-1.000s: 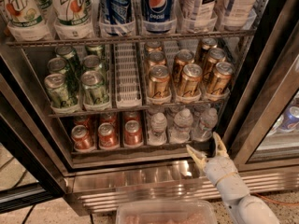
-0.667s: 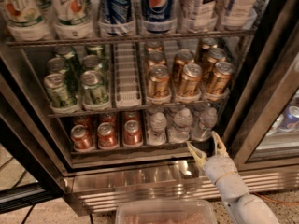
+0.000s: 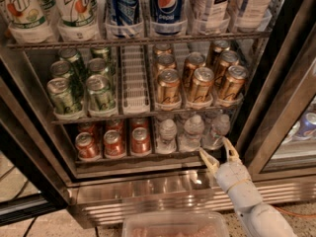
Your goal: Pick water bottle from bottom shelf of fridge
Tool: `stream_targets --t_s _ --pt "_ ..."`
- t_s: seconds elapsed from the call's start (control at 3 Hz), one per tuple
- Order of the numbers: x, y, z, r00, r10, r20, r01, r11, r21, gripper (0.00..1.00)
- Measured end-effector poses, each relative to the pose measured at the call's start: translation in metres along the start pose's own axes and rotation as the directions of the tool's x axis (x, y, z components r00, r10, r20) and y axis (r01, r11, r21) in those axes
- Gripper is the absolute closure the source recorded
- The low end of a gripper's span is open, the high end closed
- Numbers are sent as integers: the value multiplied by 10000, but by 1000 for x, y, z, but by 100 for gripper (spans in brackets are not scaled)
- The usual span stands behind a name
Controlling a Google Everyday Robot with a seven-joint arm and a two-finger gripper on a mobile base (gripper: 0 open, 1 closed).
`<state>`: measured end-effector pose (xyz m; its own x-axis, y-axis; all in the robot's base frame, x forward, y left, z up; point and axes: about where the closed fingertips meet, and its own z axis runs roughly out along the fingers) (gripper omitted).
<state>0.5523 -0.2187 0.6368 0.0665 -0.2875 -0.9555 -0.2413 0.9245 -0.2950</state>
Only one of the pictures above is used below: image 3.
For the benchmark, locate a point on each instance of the clear labelled bottle left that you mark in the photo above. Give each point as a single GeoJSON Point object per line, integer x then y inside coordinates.
{"type": "Point", "coordinates": [209, 15]}

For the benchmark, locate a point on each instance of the blue Pepsi bottle left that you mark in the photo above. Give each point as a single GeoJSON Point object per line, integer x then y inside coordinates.
{"type": "Point", "coordinates": [124, 15]}

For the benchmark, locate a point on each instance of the clear labelled bottle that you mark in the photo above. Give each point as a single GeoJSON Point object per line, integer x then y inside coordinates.
{"type": "Point", "coordinates": [209, 15]}
{"type": "Point", "coordinates": [248, 14]}

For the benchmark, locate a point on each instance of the blue can behind glass door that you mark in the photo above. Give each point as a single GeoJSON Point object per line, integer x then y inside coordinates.
{"type": "Point", "coordinates": [307, 126]}

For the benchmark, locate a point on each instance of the steel fridge door frame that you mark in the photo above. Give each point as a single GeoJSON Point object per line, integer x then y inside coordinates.
{"type": "Point", "coordinates": [282, 88]}

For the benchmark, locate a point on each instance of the blue Pepsi bottle right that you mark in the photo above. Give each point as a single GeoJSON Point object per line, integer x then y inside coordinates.
{"type": "Point", "coordinates": [166, 16]}

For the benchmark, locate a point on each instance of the middle wire shelf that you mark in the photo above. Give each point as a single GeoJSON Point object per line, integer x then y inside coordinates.
{"type": "Point", "coordinates": [144, 115]}

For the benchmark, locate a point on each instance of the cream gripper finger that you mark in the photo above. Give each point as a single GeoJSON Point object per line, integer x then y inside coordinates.
{"type": "Point", "coordinates": [210, 162]}
{"type": "Point", "coordinates": [232, 154]}

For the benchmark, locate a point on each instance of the orange soda can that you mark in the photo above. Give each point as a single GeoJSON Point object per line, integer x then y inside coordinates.
{"type": "Point", "coordinates": [114, 146]}
{"type": "Point", "coordinates": [140, 142]}
{"type": "Point", "coordinates": [88, 149]}

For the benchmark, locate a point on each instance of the clear plastic food container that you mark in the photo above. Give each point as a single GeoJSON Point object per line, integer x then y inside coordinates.
{"type": "Point", "coordinates": [175, 224]}

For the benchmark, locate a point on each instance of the wire shelf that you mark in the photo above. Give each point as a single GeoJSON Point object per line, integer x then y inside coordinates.
{"type": "Point", "coordinates": [135, 41]}
{"type": "Point", "coordinates": [144, 115]}

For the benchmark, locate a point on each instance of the green soda can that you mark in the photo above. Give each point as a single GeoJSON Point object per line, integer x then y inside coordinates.
{"type": "Point", "coordinates": [64, 69]}
{"type": "Point", "coordinates": [62, 97]}
{"type": "Point", "coordinates": [99, 66]}
{"type": "Point", "coordinates": [100, 93]}

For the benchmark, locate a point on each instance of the orange soda can front left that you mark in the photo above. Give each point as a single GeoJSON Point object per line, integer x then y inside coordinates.
{"type": "Point", "coordinates": [88, 149]}

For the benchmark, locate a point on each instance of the orange soda can front middle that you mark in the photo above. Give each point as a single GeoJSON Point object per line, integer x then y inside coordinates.
{"type": "Point", "coordinates": [114, 146]}

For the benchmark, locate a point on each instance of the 7UP zero sugar bottle left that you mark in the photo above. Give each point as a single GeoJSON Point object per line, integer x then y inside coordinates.
{"type": "Point", "coordinates": [27, 21]}

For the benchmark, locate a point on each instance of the green soda can front right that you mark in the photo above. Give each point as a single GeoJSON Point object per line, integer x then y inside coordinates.
{"type": "Point", "coordinates": [100, 93]}

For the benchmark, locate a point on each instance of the gold can front middle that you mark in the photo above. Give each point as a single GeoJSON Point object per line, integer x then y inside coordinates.
{"type": "Point", "coordinates": [201, 84]}

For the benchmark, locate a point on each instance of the gold can front left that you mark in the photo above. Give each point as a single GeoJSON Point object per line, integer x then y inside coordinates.
{"type": "Point", "coordinates": [168, 84]}

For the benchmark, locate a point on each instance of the gold can front right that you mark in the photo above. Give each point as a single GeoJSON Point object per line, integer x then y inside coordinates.
{"type": "Point", "coordinates": [232, 82]}

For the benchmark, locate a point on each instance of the orange soda can front right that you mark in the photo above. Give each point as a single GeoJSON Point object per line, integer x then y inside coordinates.
{"type": "Point", "coordinates": [140, 142]}

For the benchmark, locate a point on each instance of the upper wire shelf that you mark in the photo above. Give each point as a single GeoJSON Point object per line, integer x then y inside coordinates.
{"type": "Point", "coordinates": [135, 41]}

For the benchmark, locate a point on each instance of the green soda can front left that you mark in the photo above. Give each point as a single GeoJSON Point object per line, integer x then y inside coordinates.
{"type": "Point", "coordinates": [62, 97]}

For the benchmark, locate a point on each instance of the clear labelled bottle right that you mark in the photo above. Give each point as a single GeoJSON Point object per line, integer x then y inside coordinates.
{"type": "Point", "coordinates": [248, 14]}

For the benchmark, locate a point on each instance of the clear water bottle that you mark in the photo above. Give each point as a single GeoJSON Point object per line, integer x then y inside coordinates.
{"type": "Point", "coordinates": [166, 141]}
{"type": "Point", "coordinates": [215, 129]}
{"type": "Point", "coordinates": [190, 138]}

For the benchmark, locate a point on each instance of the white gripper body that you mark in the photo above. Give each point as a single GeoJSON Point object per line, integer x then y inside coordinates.
{"type": "Point", "coordinates": [230, 174]}

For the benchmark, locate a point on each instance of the gold can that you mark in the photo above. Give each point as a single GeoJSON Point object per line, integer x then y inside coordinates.
{"type": "Point", "coordinates": [193, 61]}
{"type": "Point", "coordinates": [226, 59]}
{"type": "Point", "coordinates": [164, 61]}
{"type": "Point", "coordinates": [201, 84]}
{"type": "Point", "coordinates": [232, 82]}
{"type": "Point", "coordinates": [168, 84]}

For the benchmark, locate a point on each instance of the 7UP zero sugar bottle right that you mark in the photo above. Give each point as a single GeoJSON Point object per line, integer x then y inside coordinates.
{"type": "Point", "coordinates": [77, 20]}

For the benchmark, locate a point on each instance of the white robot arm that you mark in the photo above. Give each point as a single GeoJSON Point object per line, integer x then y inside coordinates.
{"type": "Point", "coordinates": [257, 218]}

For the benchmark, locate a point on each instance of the blue pepsi bottle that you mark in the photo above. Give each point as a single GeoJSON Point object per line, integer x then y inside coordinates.
{"type": "Point", "coordinates": [124, 15]}
{"type": "Point", "coordinates": [166, 16]}

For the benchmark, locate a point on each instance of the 7up zero sugar bottle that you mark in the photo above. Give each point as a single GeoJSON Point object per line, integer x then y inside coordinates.
{"type": "Point", "coordinates": [77, 20]}
{"type": "Point", "coordinates": [27, 21]}

